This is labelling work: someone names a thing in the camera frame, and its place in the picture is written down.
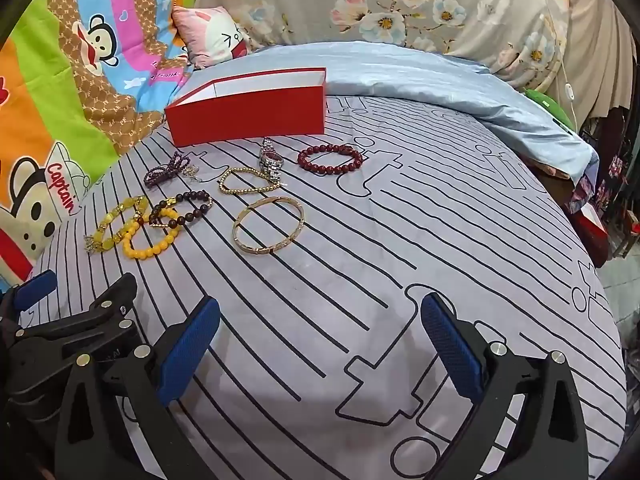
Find yellow amber chunky bracelet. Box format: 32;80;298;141
82;195;151;256

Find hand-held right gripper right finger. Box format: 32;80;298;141
421;292;593;480

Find grey striped bed sheet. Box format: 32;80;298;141
17;92;628;480

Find gold bead bracelet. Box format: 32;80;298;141
217;167;286;196

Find orange-yellow bead bracelet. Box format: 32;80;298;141
122;217;183;261

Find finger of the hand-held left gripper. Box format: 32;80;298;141
0;269;57;333
10;273;151;391

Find grey floral sheet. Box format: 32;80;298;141
192;0;571;93

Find silver wrist watch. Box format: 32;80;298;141
257;137;287;183

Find light blue quilt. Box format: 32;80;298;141
247;40;601;183

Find green plastic object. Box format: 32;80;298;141
522;89;578;136

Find dark brown bead bracelet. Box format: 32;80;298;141
148;190;213;229

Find pink cartoon pillow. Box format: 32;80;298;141
171;6;253;70

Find gold bangle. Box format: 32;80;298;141
232;196;306;257

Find red cardboard box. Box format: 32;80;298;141
164;66;328;147

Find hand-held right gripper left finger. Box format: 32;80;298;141
54;296;221;480

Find dark red bead bracelet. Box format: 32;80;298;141
297;144;364;177

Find colourful cartoon printed blanket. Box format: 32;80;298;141
0;0;211;286

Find beige curtain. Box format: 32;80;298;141
545;0;636;131

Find white cable with switch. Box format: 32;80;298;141
530;0;581;136

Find purple bead bracelet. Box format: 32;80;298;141
143;151;201;190

